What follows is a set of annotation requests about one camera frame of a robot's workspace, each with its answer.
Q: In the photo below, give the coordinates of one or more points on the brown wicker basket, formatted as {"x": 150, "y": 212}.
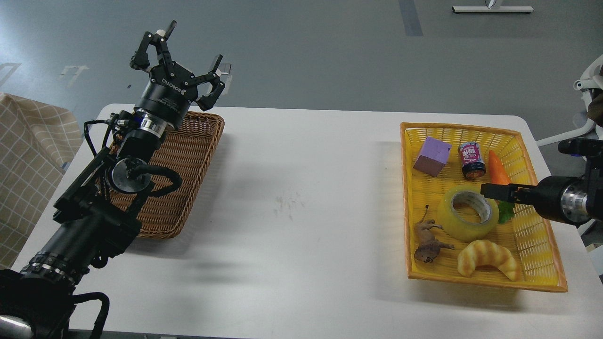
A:
{"x": 188, "y": 152}

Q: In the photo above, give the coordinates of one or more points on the toy croissant bread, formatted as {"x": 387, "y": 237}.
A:
{"x": 487, "y": 253}

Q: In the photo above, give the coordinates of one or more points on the purple foam cube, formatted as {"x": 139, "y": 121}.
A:
{"x": 432, "y": 157}

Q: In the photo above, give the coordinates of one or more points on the orange toy carrot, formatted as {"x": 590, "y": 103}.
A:
{"x": 499, "y": 176}

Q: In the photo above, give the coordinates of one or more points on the brown toy lion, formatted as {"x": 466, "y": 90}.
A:
{"x": 428, "y": 246}

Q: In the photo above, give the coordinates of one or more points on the yellow tape roll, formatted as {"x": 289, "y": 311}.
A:
{"x": 459, "y": 226}

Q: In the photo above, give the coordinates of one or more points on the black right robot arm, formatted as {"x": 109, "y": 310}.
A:
{"x": 570, "y": 200}

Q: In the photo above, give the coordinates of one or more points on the white chair frame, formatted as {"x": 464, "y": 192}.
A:
{"x": 589, "y": 121}

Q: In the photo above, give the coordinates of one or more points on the white stand base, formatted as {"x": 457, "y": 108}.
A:
{"x": 493, "y": 7}

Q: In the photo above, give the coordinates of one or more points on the yellow plastic basket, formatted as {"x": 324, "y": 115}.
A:
{"x": 527, "y": 235}

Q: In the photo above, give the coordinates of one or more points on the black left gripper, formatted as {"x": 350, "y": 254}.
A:
{"x": 165, "y": 96}

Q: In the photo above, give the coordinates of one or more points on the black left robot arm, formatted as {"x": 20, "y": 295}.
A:
{"x": 147, "y": 168}

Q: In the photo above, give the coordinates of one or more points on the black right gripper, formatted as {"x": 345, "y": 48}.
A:
{"x": 546, "y": 197}

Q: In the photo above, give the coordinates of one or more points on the purple drink can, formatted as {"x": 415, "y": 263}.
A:
{"x": 472, "y": 163}

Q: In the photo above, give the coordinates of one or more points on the beige checkered cloth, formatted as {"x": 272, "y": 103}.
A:
{"x": 37, "y": 140}

